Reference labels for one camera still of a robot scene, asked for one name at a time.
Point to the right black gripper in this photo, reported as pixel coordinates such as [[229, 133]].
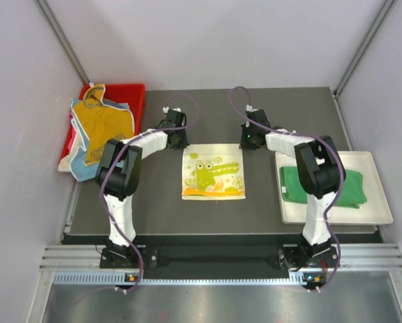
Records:
[[244, 144]]

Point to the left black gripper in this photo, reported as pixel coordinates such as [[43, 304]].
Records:
[[182, 144]]

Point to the yellow green patterned towel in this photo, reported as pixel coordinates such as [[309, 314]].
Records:
[[213, 172]]

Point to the green microfiber towel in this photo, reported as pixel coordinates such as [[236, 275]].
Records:
[[352, 194]]

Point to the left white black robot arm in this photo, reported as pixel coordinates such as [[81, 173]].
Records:
[[118, 177]]

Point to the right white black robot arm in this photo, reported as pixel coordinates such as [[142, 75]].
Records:
[[320, 173]]

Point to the orange mustard towel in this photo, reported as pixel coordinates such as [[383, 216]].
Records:
[[100, 122]]

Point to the blue patterned towel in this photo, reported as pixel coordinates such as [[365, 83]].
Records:
[[74, 161]]

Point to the white square tray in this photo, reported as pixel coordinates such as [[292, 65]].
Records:
[[374, 212]]

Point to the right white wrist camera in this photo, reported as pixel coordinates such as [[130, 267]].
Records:
[[250, 108]]

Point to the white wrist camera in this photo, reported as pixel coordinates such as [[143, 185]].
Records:
[[250, 108], [167, 109]]

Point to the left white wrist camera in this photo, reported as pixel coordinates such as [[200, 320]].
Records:
[[167, 109]]

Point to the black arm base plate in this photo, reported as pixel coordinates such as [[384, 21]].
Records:
[[229, 271]]

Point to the aluminium frame rail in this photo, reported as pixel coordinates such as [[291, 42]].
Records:
[[353, 257]]

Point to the right aluminium corner post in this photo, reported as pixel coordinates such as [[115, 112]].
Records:
[[374, 28]]

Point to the aluminium corner post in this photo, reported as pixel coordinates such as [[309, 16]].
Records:
[[54, 25], [374, 28]]

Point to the left aluminium corner post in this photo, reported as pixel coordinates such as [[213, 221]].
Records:
[[54, 25]]

